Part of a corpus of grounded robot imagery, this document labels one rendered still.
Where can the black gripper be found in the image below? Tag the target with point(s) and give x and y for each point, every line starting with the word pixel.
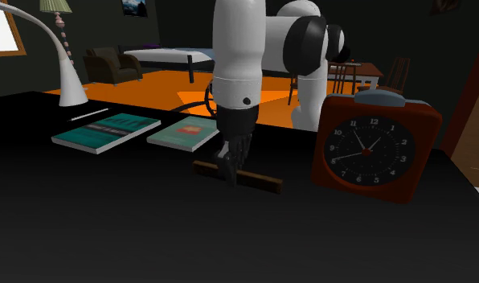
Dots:
pixel 236 121

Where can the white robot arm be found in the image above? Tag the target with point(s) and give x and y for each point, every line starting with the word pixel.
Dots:
pixel 236 51

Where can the brown wooden bar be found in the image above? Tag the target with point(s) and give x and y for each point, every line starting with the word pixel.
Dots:
pixel 259 182

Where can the teal book with red patch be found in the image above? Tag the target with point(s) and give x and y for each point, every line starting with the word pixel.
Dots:
pixel 182 132

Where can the dark wooden chair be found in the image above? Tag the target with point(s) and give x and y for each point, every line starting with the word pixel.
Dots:
pixel 293 84
pixel 398 74

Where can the black desk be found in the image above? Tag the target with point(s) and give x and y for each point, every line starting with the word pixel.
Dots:
pixel 145 223

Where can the orange rug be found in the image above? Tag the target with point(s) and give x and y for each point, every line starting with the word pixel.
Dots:
pixel 145 90

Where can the bed with white mattress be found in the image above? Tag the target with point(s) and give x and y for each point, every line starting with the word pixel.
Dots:
pixel 165 55

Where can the large teal book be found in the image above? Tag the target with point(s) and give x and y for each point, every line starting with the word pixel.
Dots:
pixel 106 132

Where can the red-brown square alarm clock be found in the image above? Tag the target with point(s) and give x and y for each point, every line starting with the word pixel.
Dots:
pixel 368 153

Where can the white pen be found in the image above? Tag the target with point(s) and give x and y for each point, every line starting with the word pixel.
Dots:
pixel 88 114

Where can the dark brown armchair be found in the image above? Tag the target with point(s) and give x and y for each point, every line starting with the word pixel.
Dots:
pixel 108 66

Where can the wooden table with white legs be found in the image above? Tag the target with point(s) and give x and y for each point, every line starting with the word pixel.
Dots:
pixel 367 70

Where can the white gooseneck desk lamp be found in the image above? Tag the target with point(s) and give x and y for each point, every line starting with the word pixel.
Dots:
pixel 70 84

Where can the floor lamp with green shade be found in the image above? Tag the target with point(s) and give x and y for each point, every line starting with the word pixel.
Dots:
pixel 55 5

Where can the brown wooden door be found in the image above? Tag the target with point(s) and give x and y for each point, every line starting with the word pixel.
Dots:
pixel 472 117

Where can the dark wall picture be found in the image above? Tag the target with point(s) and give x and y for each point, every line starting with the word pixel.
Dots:
pixel 134 8

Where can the window with wooden frame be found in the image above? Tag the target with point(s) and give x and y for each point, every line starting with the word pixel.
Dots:
pixel 0 27

